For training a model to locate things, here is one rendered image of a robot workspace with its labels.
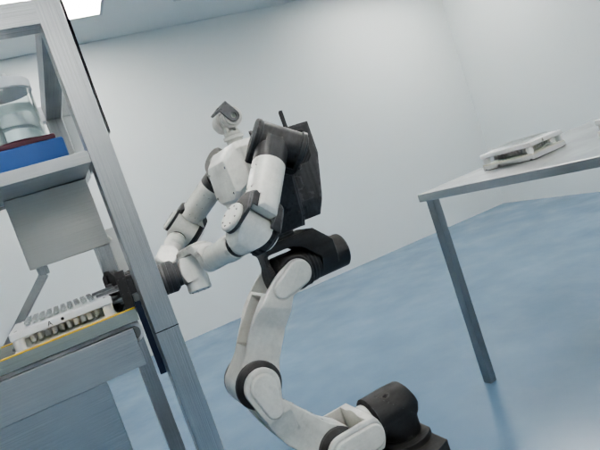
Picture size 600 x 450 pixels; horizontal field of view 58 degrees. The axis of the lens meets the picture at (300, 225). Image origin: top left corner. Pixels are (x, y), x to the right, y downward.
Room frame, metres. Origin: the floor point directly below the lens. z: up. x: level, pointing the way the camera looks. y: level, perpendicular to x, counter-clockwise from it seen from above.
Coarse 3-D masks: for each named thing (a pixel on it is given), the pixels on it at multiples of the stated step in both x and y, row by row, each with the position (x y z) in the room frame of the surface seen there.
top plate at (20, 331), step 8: (104, 296) 1.39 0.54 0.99; (80, 304) 1.40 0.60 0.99; (88, 304) 1.35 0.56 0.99; (96, 304) 1.35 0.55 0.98; (104, 304) 1.36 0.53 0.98; (64, 312) 1.33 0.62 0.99; (72, 312) 1.33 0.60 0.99; (80, 312) 1.34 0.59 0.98; (48, 320) 1.31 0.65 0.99; (56, 320) 1.31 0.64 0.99; (64, 320) 1.32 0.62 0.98; (16, 328) 1.37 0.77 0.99; (24, 328) 1.30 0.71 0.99; (32, 328) 1.29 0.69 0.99; (40, 328) 1.30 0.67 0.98; (48, 328) 1.31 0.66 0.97; (8, 336) 1.27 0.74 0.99; (16, 336) 1.28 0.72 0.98; (24, 336) 1.28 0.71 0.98
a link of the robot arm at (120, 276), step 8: (160, 264) 1.46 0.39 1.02; (120, 272) 1.43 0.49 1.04; (160, 272) 1.43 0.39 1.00; (120, 280) 1.41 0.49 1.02; (128, 280) 1.42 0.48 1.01; (120, 288) 1.41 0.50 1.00; (128, 288) 1.42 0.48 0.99; (168, 288) 1.44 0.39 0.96; (128, 296) 1.42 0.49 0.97; (128, 304) 1.41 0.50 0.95
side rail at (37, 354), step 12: (132, 312) 1.36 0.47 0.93; (96, 324) 1.33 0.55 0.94; (108, 324) 1.34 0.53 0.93; (120, 324) 1.35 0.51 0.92; (72, 336) 1.30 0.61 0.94; (84, 336) 1.31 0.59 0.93; (96, 336) 1.32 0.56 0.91; (36, 348) 1.27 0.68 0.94; (48, 348) 1.28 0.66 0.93; (60, 348) 1.29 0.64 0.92; (12, 360) 1.25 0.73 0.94; (24, 360) 1.26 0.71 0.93; (36, 360) 1.27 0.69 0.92; (0, 372) 1.23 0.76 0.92
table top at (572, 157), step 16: (576, 128) 2.96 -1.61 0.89; (592, 128) 2.64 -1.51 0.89; (576, 144) 2.19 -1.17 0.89; (592, 144) 2.01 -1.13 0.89; (544, 160) 2.02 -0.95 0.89; (560, 160) 1.86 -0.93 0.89; (576, 160) 1.73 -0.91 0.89; (592, 160) 1.67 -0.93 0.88; (464, 176) 2.42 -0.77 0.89; (480, 176) 2.21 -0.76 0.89; (496, 176) 2.02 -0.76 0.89; (512, 176) 1.92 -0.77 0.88; (528, 176) 1.87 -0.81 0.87; (544, 176) 1.82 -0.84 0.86; (432, 192) 2.25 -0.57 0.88; (448, 192) 2.18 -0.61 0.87; (464, 192) 2.11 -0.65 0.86
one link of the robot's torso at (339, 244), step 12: (312, 228) 1.69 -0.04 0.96; (288, 240) 1.65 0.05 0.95; (300, 240) 1.66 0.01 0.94; (312, 240) 1.68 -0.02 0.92; (324, 240) 1.69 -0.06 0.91; (336, 240) 1.74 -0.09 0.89; (276, 252) 1.63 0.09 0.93; (312, 252) 1.68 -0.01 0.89; (324, 252) 1.69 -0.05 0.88; (336, 252) 1.70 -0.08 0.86; (348, 252) 1.73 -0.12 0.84; (264, 264) 1.65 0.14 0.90; (324, 264) 1.69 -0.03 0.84; (336, 264) 1.72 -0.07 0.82; (264, 276) 1.69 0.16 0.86
